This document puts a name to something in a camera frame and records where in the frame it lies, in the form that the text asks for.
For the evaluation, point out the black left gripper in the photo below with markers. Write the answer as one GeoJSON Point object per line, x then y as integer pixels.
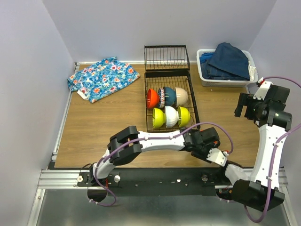
{"type": "Point", "coordinates": [204, 157]}

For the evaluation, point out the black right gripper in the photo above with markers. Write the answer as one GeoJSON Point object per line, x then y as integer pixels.
{"type": "Point", "coordinates": [247, 100]}

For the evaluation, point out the yellow-green bowl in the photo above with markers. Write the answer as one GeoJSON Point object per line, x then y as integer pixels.
{"type": "Point", "coordinates": [184, 116]}

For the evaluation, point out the white bowl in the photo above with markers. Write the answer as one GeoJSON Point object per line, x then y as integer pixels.
{"type": "Point", "coordinates": [181, 96]}
{"type": "Point", "coordinates": [172, 116]}

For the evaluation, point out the black wire dish rack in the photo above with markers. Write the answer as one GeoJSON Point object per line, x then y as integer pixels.
{"type": "Point", "coordinates": [169, 65]}

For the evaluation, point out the dark glazed bowl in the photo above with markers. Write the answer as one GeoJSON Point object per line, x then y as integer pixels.
{"type": "Point", "coordinates": [170, 96]}

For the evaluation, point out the blue triangle pattern bowl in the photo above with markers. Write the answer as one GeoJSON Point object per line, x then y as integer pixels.
{"type": "Point", "coordinates": [161, 95]}

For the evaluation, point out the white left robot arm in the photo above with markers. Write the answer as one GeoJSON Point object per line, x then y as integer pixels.
{"type": "Point", "coordinates": [126, 145]}

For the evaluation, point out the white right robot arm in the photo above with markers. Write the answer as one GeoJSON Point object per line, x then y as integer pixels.
{"type": "Point", "coordinates": [260, 189]}

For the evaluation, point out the white perforated basket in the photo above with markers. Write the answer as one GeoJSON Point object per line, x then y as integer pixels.
{"type": "Point", "coordinates": [226, 83]}

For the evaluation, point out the dark blue jeans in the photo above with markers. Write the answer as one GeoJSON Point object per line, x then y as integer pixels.
{"type": "Point", "coordinates": [225, 63]}

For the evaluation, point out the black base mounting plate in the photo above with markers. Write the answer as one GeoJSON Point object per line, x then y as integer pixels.
{"type": "Point", "coordinates": [159, 181]}

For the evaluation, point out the blue floral cloth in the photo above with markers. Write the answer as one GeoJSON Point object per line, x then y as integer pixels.
{"type": "Point", "coordinates": [102, 79]}

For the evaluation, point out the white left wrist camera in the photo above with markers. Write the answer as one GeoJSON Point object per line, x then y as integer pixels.
{"type": "Point", "coordinates": [217, 156]}

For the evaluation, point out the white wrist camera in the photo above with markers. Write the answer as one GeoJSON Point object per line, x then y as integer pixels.
{"type": "Point", "coordinates": [263, 87]}
{"type": "Point", "coordinates": [217, 156]}

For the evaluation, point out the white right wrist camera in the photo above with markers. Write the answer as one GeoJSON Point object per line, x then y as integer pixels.
{"type": "Point", "coordinates": [263, 87]}

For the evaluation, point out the aluminium frame rail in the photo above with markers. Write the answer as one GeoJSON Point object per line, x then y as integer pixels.
{"type": "Point", "coordinates": [67, 179]}

